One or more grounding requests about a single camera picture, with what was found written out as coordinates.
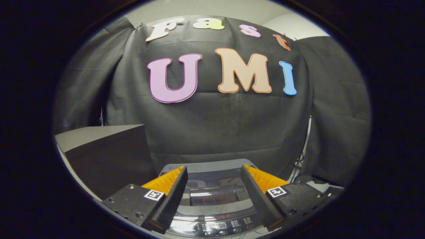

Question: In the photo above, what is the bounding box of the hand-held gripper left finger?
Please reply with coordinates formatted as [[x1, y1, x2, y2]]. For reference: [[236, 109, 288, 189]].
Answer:
[[101, 166, 188, 234]]

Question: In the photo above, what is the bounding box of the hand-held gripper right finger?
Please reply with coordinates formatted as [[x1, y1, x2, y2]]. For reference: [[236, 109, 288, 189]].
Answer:
[[241, 165, 332, 229]]

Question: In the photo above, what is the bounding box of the grey washing machine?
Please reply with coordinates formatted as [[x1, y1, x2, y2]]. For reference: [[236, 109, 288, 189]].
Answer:
[[159, 159, 276, 238]]

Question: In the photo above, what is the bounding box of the beige cabinet with dark sides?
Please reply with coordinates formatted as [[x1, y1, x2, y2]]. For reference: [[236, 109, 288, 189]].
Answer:
[[55, 124, 156, 201]]

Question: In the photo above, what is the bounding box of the black backdrop cloth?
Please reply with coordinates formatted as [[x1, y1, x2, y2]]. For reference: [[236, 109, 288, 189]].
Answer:
[[53, 15, 372, 186]]

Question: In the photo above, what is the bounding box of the black cable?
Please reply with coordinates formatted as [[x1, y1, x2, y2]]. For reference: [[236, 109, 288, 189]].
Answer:
[[292, 116, 312, 181]]

